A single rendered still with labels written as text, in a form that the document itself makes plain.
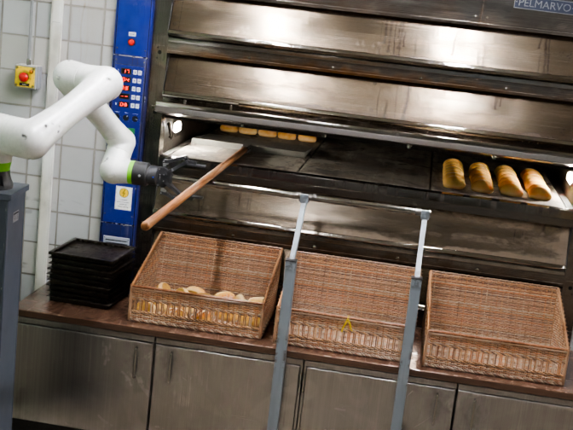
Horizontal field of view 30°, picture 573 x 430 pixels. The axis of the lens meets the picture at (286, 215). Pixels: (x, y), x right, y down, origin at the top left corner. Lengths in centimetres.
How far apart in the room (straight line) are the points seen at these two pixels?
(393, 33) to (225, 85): 75
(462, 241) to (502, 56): 79
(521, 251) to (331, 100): 103
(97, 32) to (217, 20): 53
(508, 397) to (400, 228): 88
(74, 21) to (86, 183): 71
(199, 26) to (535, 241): 169
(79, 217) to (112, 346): 75
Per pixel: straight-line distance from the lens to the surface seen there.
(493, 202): 460
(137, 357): 437
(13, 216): 373
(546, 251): 465
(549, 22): 455
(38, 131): 357
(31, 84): 479
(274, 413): 427
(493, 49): 453
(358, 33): 454
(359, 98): 455
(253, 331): 430
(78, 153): 483
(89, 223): 487
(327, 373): 424
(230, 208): 468
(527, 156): 443
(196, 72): 466
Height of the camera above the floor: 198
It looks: 12 degrees down
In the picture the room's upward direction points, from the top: 6 degrees clockwise
